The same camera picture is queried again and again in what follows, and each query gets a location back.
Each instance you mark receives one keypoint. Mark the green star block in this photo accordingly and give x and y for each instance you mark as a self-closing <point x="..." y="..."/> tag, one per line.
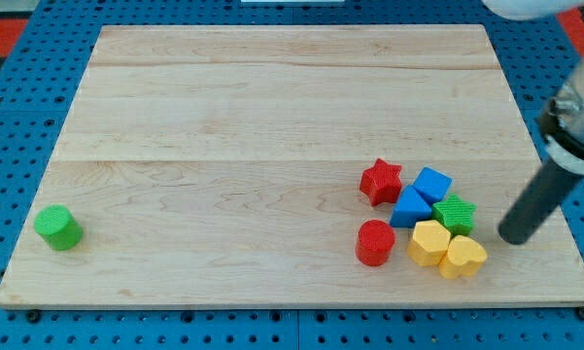
<point x="455" y="214"/>

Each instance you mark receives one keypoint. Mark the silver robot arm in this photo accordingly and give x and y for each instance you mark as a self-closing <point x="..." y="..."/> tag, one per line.
<point x="565" y="145"/>

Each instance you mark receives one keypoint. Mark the red star block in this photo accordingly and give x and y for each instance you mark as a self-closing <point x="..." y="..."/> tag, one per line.
<point x="381" y="182"/>

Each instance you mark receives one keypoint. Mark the wooden board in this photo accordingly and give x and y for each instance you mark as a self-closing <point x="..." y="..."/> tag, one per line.
<point x="218" y="167"/>

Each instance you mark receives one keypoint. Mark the red cylinder block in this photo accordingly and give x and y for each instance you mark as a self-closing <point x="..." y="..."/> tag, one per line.
<point x="375" y="241"/>

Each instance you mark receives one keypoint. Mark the blue triangle block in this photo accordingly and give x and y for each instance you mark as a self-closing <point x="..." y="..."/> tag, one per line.
<point x="410" y="209"/>

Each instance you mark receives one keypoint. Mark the blue cube block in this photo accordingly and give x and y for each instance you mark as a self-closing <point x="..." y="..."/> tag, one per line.
<point x="432" y="185"/>

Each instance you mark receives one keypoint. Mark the yellow pentagon block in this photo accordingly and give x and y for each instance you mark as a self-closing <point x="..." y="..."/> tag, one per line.
<point x="428" y="243"/>

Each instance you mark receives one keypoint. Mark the yellow heart block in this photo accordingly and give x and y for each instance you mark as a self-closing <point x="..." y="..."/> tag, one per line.
<point x="464" y="257"/>

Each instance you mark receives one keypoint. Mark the green cylinder block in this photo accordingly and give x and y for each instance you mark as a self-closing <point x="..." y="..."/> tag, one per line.
<point x="56" y="225"/>

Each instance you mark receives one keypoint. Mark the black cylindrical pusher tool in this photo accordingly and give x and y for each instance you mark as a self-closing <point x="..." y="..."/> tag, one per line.
<point x="546" y="190"/>

